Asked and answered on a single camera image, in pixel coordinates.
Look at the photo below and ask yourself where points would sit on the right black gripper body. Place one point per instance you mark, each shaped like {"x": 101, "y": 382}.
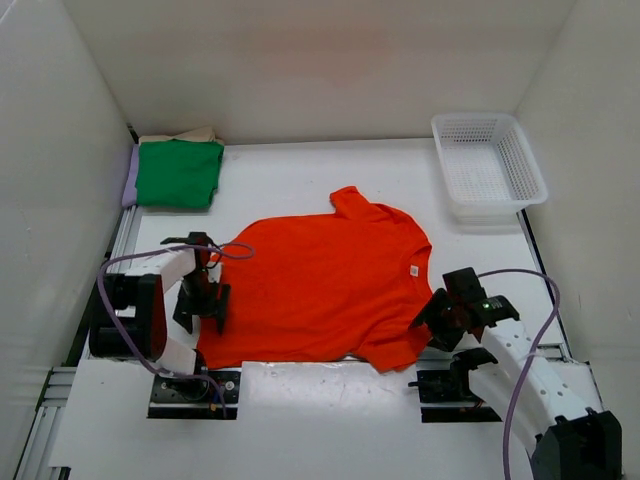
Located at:
{"x": 437, "y": 319}

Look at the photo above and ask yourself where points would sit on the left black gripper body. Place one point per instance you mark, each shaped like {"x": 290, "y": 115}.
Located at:
{"x": 201, "y": 305}

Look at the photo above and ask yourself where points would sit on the orange t shirt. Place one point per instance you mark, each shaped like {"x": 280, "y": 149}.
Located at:
{"x": 317, "y": 288}

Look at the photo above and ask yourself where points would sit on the purple t shirt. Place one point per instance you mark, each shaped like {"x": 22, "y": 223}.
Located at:
{"x": 129, "y": 196}

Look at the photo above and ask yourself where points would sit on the green t shirt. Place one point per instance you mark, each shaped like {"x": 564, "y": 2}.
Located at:
{"x": 178, "y": 174}

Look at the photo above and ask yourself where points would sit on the beige t shirt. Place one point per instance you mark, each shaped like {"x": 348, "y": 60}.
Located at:
{"x": 199, "y": 135}

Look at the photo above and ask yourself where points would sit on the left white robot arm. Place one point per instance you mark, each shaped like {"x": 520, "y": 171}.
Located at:
{"x": 131, "y": 320}

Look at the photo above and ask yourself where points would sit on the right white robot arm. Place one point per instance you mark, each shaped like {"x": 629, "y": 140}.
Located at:
{"x": 564, "y": 436}

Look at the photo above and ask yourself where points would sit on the white plastic basket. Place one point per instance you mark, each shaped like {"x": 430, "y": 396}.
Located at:
{"x": 488, "y": 166}

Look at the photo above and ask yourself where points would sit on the white front board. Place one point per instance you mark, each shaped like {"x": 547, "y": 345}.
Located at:
{"x": 294, "y": 421}

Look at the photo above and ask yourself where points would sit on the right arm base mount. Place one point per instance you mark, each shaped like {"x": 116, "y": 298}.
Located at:
{"x": 445, "y": 396}

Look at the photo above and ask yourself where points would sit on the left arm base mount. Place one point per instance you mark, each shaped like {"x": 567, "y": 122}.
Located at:
{"x": 196, "y": 400}

